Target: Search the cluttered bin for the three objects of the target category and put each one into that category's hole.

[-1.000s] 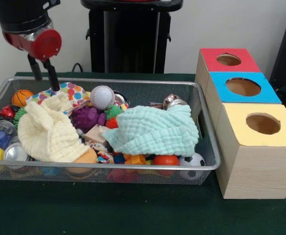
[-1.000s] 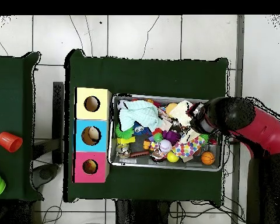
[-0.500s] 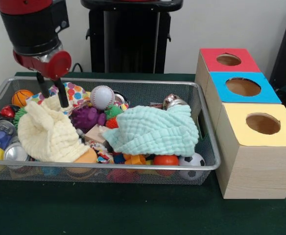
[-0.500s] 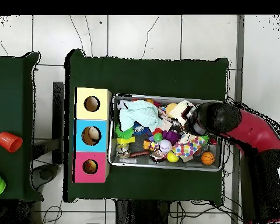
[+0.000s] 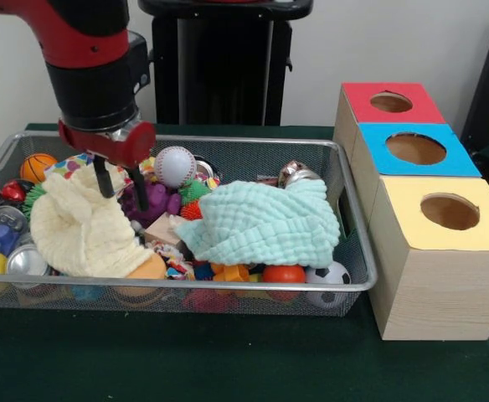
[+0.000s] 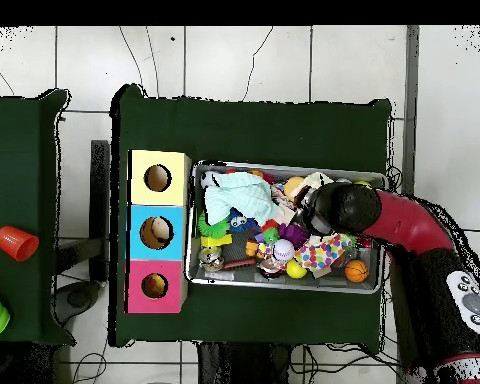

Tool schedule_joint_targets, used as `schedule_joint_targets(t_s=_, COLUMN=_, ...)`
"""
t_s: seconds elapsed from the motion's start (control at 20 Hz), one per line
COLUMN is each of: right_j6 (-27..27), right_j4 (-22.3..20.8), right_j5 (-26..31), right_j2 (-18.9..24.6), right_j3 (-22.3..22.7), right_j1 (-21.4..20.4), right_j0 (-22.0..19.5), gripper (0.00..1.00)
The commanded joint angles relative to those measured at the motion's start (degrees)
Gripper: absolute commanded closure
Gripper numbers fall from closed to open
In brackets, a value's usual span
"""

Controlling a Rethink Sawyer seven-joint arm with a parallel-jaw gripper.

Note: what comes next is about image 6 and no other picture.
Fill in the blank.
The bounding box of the yellow toy block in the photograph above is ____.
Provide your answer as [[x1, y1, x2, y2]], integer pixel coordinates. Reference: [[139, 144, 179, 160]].
[[200, 233, 233, 248]]

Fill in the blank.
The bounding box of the dark green tablecloth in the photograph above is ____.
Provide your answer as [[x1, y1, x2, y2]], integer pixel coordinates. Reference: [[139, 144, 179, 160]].
[[107, 83, 393, 348], [0, 88, 75, 347]]

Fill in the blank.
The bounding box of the yellow plush duck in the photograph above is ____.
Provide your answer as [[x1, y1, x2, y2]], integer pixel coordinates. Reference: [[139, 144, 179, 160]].
[[143, 273, 169, 298]]

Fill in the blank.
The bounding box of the white toy baseball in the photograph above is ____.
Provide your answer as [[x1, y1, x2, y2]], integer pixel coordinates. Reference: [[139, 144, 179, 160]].
[[272, 238, 296, 263]]

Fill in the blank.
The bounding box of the cream muslin cloth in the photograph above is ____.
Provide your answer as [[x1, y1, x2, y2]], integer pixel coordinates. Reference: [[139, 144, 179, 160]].
[[299, 171, 335, 190]]

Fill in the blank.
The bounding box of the large green spiky ball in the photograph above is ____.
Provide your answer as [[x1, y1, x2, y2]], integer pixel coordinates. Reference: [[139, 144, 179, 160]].
[[197, 213, 230, 238]]

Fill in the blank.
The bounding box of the small orange basketball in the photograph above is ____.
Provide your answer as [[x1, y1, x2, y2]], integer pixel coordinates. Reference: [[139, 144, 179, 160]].
[[343, 259, 370, 284]]

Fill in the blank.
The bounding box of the light blue muslin cloth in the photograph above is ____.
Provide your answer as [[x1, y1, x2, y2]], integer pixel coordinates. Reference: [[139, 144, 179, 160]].
[[204, 171, 281, 227]]

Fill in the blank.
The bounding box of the polka dot cloth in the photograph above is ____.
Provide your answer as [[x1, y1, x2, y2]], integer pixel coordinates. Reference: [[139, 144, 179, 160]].
[[293, 233, 353, 274]]

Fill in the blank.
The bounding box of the wooden box with three holes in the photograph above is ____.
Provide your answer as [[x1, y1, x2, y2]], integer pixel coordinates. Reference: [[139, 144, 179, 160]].
[[126, 148, 194, 315]]

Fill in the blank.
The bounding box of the crushed metal can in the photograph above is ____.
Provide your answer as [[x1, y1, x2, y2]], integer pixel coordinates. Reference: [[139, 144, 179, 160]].
[[197, 245, 225, 273]]

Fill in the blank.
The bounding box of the orange plastic cup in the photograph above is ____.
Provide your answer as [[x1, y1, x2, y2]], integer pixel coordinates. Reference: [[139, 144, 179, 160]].
[[0, 224, 40, 263]]

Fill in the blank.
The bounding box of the shallow mesh bin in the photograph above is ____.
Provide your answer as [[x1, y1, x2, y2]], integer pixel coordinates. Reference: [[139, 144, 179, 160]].
[[185, 159, 386, 296]]

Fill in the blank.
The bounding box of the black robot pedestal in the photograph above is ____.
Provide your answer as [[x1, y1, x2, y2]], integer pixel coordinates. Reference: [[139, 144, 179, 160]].
[[197, 341, 293, 384]]

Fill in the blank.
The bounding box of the purple spiky rubber toy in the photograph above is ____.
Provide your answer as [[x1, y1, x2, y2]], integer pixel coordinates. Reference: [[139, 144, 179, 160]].
[[278, 222, 308, 247]]

